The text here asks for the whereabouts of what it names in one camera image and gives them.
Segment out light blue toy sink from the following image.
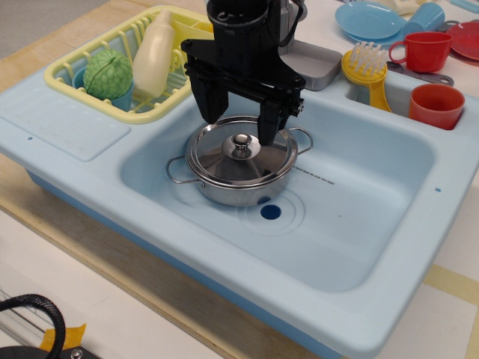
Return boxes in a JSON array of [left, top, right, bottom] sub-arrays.
[[1, 71, 478, 358]]

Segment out yellow tape piece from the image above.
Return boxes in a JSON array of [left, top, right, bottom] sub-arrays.
[[39, 323, 87, 352]]

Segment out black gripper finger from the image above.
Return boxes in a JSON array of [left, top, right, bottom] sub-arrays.
[[257, 101, 290, 146], [189, 75, 229, 124]]

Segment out blue cup in rack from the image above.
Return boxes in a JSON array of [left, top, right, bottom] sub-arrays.
[[72, 67, 134, 111]]

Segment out grey toy utensil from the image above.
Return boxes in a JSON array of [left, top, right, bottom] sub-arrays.
[[387, 61, 454, 87]]

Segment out light blue plastic cup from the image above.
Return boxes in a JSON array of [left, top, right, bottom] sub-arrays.
[[402, 2, 445, 37]]

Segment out red plastic mug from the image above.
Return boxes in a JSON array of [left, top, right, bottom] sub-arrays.
[[389, 31, 452, 73]]

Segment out small steel pot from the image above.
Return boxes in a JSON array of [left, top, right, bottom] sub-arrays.
[[166, 127, 314, 207]]

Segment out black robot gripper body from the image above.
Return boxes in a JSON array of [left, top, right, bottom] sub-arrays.
[[181, 1, 305, 116]]

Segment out green toy cabbage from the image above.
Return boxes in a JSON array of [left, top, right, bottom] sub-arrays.
[[83, 49, 133, 100]]

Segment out steel pot lid with knob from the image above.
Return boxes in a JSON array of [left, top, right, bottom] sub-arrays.
[[186, 116, 299, 188]]

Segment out yellow dish drying rack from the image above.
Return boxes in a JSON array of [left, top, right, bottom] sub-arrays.
[[43, 5, 213, 124]]

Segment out light blue plastic plate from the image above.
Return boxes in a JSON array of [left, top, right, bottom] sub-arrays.
[[335, 1, 406, 40]]

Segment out red plastic plate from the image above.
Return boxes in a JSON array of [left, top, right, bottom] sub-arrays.
[[446, 22, 479, 61]]

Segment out black braided cable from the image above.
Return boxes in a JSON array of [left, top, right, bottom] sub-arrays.
[[0, 293, 67, 355]]

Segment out cream plastic bottle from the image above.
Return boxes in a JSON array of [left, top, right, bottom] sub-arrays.
[[132, 8, 175, 98]]

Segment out yellow dish brush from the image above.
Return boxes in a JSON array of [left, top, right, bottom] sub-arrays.
[[341, 41, 391, 112]]

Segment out orange plastic cup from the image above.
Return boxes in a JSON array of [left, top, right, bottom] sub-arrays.
[[408, 84, 466, 130]]

